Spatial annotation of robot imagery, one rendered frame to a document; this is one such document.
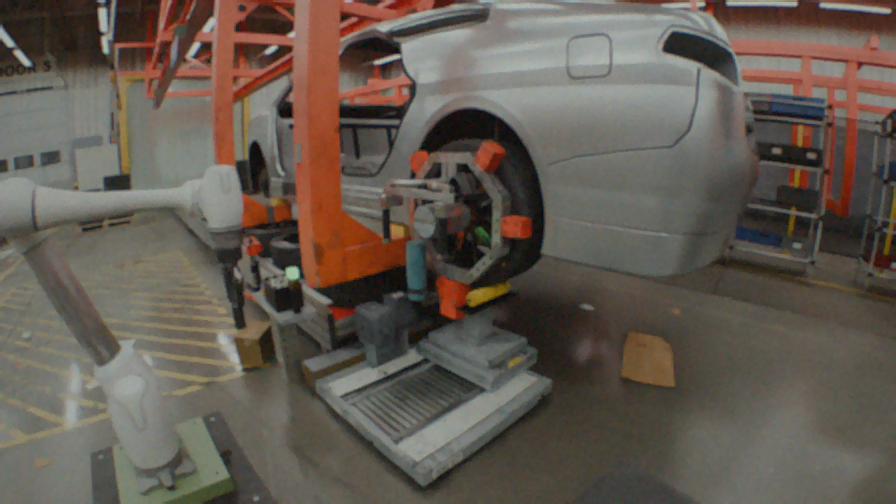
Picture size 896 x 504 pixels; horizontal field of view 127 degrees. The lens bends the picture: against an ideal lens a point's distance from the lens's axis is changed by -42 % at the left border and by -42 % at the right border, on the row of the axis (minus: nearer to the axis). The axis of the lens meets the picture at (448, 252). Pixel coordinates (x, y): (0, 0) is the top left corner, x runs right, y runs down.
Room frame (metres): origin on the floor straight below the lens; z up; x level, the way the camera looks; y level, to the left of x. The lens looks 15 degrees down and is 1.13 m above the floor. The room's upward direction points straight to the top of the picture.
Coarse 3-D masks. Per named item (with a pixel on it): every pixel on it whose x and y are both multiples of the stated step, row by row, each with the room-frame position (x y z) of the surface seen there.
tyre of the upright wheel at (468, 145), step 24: (456, 144) 1.71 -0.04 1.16; (480, 144) 1.61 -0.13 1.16; (504, 144) 1.70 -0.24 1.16; (504, 168) 1.52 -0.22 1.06; (528, 168) 1.59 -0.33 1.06; (528, 192) 1.49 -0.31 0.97; (528, 216) 1.46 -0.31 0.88; (528, 240) 1.47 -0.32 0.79; (504, 264) 1.51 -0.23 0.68; (528, 264) 1.58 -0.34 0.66
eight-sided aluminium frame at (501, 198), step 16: (432, 160) 1.69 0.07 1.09; (448, 160) 1.62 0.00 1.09; (464, 160) 1.56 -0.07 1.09; (416, 176) 1.77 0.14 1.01; (432, 176) 1.77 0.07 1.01; (480, 176) 1.50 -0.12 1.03; (496, 176) 1.52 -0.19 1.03; (496, 192) 1.44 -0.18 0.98; (416, 208) 1.79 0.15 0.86; (496, 208) 1.45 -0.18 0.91; (496, 224) 1.44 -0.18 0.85; (496, 240) 1.44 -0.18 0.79; (432, 256) 1.72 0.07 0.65; (496, 256) 1.44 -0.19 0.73; (432, 272) 1.70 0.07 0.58; (448, 272) 1.62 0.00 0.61; (464, 272) 1.58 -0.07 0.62; (480, 272) 1.49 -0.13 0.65
